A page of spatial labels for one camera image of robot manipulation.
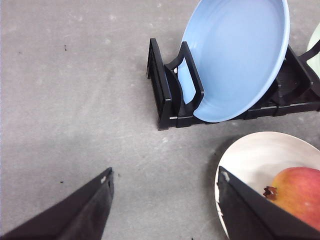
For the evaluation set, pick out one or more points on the white plate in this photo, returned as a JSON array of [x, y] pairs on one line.
[[257, 158]]

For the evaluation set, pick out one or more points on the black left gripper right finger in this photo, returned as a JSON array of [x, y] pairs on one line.
[[250, 215]]

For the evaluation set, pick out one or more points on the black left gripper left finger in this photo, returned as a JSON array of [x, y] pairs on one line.
[[81, 216]]

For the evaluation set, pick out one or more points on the light green plate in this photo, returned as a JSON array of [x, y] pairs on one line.
[[313, 42]]

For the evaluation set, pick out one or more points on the blue plate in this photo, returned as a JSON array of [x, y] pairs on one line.
[[240, 47]]

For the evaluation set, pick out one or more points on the black plastic dish rack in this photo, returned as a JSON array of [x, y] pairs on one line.
[[177, 88]]

